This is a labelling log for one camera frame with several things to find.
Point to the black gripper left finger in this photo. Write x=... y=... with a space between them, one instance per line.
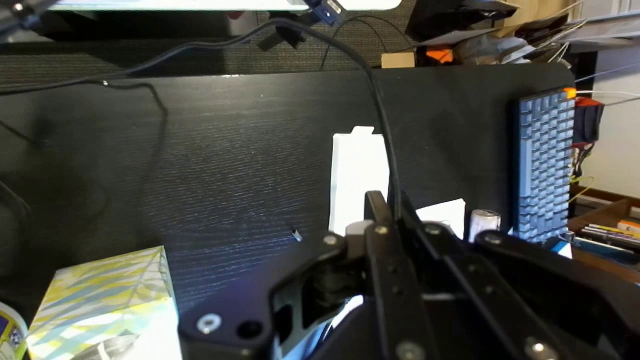
x=320 y=313

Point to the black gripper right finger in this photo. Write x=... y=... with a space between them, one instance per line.
x=521 y=307

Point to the small white box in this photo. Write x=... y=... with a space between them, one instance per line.
x=485 y=223

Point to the dark wooden bookshelf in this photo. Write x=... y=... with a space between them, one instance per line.
x=606 y=230

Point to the white paper packet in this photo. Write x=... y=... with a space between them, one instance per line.
x=443 y=213

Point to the yellow patterned tissue box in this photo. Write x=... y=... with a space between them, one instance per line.
x=100 y=307

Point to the small brown cardboard box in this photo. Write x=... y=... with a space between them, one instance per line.
x=398 y=61

